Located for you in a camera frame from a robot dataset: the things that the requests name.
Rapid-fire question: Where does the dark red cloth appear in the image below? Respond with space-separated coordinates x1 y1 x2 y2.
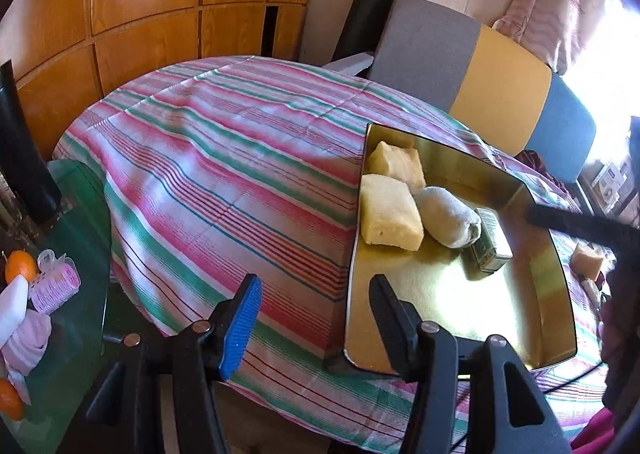
515 150 553 179

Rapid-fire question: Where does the striped pink green tablecloth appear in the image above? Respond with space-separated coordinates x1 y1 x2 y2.
54 57 606 453

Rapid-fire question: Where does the white appliance box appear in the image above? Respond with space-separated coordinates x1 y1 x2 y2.
590 163 627 208

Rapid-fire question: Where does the orange fruit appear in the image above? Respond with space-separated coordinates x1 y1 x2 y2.
4 249 38 284
0 378 24 422

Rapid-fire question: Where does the wooden wardrobe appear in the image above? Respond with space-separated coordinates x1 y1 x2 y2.
1 0 308 156

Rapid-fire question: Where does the small green white box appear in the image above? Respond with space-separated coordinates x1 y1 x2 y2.
470 207 513 273

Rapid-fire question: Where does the grey yellow blue chair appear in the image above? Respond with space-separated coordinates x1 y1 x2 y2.
323 0 598 185

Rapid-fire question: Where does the yellow sponge chunk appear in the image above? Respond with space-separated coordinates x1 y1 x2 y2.
570 243 604 281

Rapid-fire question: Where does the yellow sponge block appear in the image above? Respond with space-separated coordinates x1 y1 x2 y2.
366 141 426 191

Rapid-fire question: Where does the pink white packet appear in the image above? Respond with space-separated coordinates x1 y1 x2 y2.
29 249 81 315

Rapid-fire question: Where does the white towel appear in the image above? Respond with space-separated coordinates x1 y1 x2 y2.
412 187 482 249

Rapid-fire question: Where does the yellow sponge piece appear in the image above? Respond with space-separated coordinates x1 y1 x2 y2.
359 174 424 252

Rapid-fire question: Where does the black rolled mat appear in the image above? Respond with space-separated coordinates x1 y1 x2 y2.
332 0 394 61

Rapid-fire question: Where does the pink patterned curtain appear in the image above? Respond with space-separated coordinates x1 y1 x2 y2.
492 0 610 75

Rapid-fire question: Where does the gold metal tray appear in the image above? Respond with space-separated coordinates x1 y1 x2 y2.
324 123 577 378

